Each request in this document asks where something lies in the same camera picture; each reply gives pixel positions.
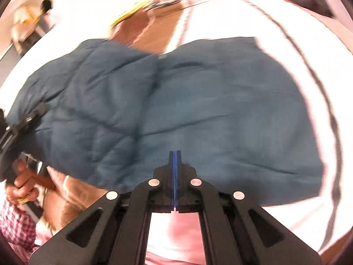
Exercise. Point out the teal quilted puffer jacket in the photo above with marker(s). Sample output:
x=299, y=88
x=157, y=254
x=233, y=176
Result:
x=193, y=102

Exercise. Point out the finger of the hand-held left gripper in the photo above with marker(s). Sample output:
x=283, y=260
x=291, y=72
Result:
x=30, y=117

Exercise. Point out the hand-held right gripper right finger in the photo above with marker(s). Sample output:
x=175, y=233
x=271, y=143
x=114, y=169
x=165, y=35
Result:
x=198, y=198

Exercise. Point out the pink brown striped blanket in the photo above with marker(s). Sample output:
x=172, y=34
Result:
x=275, y=13

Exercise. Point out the wooden bed frame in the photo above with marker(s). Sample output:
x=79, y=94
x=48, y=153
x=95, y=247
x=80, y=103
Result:
x=337, y=249

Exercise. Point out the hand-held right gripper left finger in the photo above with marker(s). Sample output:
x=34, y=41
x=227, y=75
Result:
x=154, y=198

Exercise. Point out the brown furniture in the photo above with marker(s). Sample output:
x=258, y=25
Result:
x=26, y=30

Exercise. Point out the yellow cushion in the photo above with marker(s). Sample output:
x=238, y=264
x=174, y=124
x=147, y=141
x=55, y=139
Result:
x=128, y=13

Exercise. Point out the person's left hand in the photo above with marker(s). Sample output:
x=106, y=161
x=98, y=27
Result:
x=23, y=183

